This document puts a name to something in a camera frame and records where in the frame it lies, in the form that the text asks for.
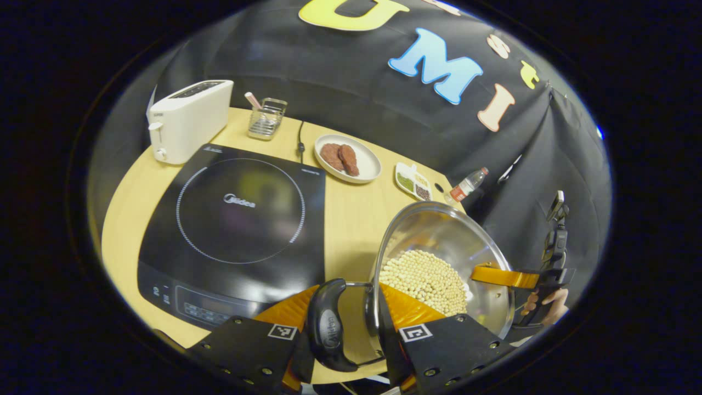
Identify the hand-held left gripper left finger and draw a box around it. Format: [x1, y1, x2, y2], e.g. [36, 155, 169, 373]
[186, 284, 321, 393]

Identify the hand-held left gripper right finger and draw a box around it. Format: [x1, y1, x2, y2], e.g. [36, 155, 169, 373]
[377, 283, 516, 393]

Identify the stainless steel pot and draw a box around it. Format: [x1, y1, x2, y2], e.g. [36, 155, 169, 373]
[306, 200, 516, 374]

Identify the black induction cooktop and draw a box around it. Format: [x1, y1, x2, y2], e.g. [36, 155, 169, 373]
[137, 144, 327, 331]

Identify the pile of yellow soybeans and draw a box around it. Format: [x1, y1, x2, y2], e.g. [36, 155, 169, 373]
[380, 250, 473, 317]

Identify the plastic water bottle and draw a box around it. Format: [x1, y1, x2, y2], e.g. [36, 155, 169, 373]
[449, 167, 490, 204]

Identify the white divided dish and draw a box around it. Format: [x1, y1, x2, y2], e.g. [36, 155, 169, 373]
[394, 161, 434, 202]

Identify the white round plate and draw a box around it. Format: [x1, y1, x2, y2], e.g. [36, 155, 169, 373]
[314, 134, 382, 184]

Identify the brown meat patty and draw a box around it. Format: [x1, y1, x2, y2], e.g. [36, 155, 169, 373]
[320, 143, 345, 172]
[338, 144, 360, 177]

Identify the white toaster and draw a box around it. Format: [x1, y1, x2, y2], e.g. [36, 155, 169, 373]
[146, 80, 235, 165]

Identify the wire mesh holder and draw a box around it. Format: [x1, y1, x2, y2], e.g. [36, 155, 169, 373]
[248, 98, 288, 141]

